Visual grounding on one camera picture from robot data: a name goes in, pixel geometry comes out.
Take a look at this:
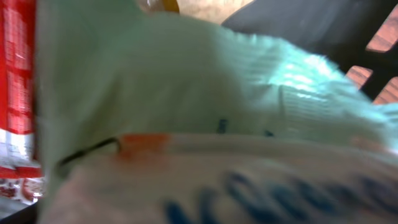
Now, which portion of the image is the red snack stick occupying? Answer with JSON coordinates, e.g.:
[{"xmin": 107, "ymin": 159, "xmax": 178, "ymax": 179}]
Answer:
[{"xmin": 0, "ymin": 0, "xmax": 43, "ymax": 180}]

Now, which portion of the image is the teal tissue pack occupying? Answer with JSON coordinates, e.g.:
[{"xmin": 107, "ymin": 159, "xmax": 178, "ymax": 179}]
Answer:
[{"xmin": 35, "ymin": 1, "xmax": 397, "ymax": 197}]

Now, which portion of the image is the beige brown snack bag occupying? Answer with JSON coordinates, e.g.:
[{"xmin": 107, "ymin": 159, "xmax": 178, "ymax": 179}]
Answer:
[{"xmin": 1, "ymin": 129, "xmax": 46, "ymax": 205}]

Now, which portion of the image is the orange tissue pack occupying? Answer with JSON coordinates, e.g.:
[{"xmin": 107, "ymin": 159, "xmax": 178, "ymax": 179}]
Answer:
[{"xmin": 40, "ymin": 134, "xmax": 397, "ymax": 223}]

